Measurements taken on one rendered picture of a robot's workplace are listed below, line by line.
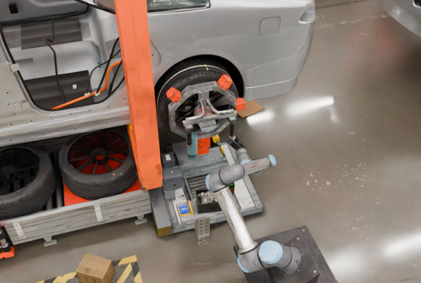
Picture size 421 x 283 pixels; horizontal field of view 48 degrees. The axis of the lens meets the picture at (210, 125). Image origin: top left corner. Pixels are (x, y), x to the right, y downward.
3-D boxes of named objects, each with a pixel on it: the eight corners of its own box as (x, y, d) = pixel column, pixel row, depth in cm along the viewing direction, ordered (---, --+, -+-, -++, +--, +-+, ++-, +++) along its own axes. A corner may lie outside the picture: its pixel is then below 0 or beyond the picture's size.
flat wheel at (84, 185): (120, 133, 442) (117, 114, 426) (155, 179, 403) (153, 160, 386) (52, 162, 415) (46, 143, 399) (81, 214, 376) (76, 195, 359)
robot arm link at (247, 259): (264, 272, 318) (217, 171, 320) (243, 278, 327) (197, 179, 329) (272, 262, 331) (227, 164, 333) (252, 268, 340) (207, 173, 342)
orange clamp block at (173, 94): (180, 91, 363) (171, 86, 358) (182, 97, 358) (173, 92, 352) (173, 97, 366) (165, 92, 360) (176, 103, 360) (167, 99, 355)
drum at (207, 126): (209, 114, 388) (209, 101, 378) (217, 131, 373) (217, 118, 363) (192, 117, 385) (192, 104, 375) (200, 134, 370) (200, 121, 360)
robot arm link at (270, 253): (292, 265, 317) (278, 259, 305) (271, 270, 326) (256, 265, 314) (289, 243, 325) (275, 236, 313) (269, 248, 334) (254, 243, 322)
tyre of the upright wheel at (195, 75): (245, 77, 407) (188, 44, 366) (255, 94, 390) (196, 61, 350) (197, 128, 431) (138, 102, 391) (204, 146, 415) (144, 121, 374)
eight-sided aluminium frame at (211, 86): (232, 127, 406) (234, 76, 368) (234, 132, 401) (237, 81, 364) (170, 139, 394) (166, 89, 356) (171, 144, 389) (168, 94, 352)
